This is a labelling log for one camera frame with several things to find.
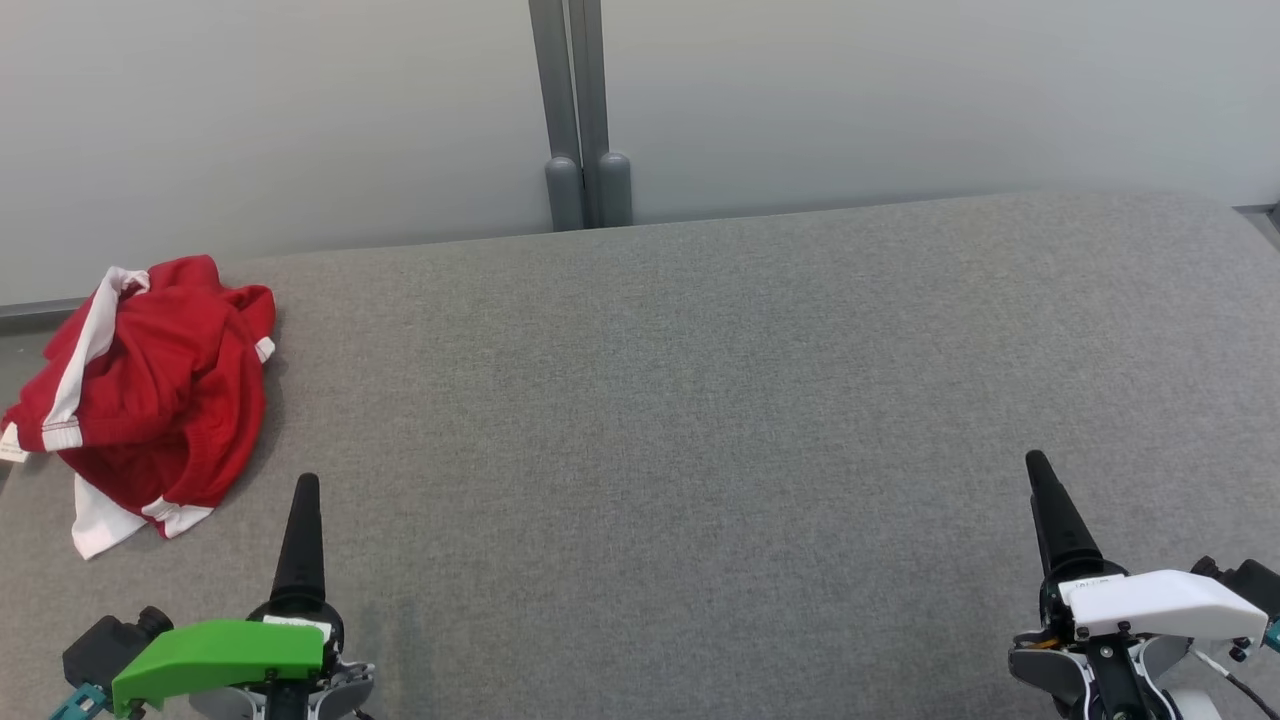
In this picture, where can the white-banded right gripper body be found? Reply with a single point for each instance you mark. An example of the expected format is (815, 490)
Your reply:
(1160, 603)

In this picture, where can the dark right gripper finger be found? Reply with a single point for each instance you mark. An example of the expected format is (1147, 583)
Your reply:
(1062, 530)

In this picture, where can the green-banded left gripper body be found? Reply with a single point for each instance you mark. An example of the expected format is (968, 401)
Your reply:
(230, 650)

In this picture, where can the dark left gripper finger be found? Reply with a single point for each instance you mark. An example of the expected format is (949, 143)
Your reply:
(300, 550)

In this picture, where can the red shorts with white stripe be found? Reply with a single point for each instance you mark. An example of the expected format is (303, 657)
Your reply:
(150, 350)

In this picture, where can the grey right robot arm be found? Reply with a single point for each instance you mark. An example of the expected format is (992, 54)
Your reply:
(1050, 670)

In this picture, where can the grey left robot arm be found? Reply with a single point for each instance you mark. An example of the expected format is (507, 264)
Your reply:
(340, 690)

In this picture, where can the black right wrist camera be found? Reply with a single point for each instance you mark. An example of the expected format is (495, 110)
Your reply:
(1250, 582)

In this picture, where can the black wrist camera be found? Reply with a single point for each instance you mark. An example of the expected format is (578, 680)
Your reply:
(105, 645)
(1250, 582)

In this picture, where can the teal right camera connector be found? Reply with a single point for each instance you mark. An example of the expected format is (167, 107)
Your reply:
(1274, 634)

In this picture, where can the teal camera connector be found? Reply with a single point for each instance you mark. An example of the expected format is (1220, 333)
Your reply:
(1274, 634)
(78, 702)

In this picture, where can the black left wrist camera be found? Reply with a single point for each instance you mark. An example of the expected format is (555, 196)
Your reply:
(105, 645)

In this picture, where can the teal left camera connector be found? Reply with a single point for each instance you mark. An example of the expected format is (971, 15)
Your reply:
(78, 702)

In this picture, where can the grey wall baseboard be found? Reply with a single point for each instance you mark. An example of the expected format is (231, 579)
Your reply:
(40, 312)

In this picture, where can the grey partition post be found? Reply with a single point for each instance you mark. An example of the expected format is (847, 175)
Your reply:
(600, 100)
(553, 100)

